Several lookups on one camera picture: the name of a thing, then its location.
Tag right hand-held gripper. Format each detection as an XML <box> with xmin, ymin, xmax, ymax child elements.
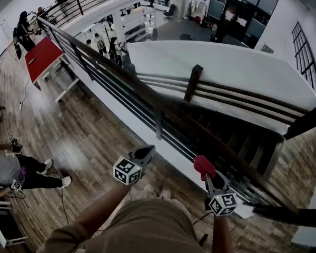
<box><xmin>204</xmin><ymin>170</ymin><xmax>239</xmax><ymax>217</ymax></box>

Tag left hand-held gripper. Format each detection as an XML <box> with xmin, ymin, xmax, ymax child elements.
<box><xmin>113</xmin><ymin>144</ymin><xmax>156</xmax><ymax>186</ymax></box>

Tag red cloth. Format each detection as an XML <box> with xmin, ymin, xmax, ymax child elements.
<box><xmin>193</xmin><ymin>155</ymin><xmax>216</xmax><ymax>180</ymax></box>

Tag dark wooden railing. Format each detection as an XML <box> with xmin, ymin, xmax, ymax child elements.
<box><xmin>36</xmin><ymin>16</ymin><xmax>316</xmax><ymax>228</ymax></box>

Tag person's left forearm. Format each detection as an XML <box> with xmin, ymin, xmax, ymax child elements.
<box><xmin>73</xmin><ymin>183</ymin><xmax>132</xmax><ymax>229</ymax></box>

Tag person's right forearm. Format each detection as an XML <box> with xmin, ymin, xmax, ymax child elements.
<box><xmin>213</xmin><ymin>215</ymin><xmax>234</xmax><ymax>253</ymax></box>

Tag person's beige trousers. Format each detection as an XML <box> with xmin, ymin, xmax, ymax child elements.
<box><xmin>125</xmin><ymin>190</ymin><xmax>174</xmax><ymax>202</ymax></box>

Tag dark wooden staircase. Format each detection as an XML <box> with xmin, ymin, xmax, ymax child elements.
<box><xmin>171</xmin><ymin>101</ymin><xmax>285</xmax><ymax>180</ymax></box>

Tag person's olive shirt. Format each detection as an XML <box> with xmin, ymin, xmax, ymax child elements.
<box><xmin>36</xmin><ymin>199</ymin><xmax>209</xmax><ymax>253</ymax></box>

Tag dark wooden stair banister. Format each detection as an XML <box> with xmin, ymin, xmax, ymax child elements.
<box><xmin>135</xmin><ymin>64</ymin><xmax>316</xmax><ymax>141</ymax></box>

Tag white shelving rack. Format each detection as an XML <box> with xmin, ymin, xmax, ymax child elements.
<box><xmin>121</xmin><ymin>5</ymin><xmax>159</xmax><ymax>42</ymax></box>

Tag red table with white legs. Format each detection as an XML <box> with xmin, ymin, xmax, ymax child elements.
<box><xmin>25</xmin><ymin>36</ymin><xmax>81</xmax><ymax>104</ymax></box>

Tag white cabinet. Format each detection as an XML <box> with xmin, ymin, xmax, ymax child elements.
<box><xmin>169</xmin><ymin>0</ymin><xmax>187</xmax><ymax>20</ymax></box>

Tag white coats on rack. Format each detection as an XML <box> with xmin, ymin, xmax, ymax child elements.
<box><xmin>189</xmin><ymin>0</ymin><xmax>209</xmax><ymax>21</ymax></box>

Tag curved black metal balcony fence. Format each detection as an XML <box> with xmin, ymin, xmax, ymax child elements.
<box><xmin>39</xmin><ymin>0</ymin><xmax>164</xmax><ymax>27</ymax></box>

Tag black framed glass partition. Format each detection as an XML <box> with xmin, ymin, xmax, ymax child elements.
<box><xmin>207</xmin><ymin>0</ymin><xmax>282</xmax><ymax>50</ymax></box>

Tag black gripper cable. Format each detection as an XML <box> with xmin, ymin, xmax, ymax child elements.
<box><xmin>192</xmin><ymin>211</ymin><xmax>214</xmax><ymax>226</ymax></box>

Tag black tether cable with adapter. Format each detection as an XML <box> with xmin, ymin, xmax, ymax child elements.
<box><xmin>46</xmin><ymin>171</ymin><xmax>70</xmax><ymax>225</ymax></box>

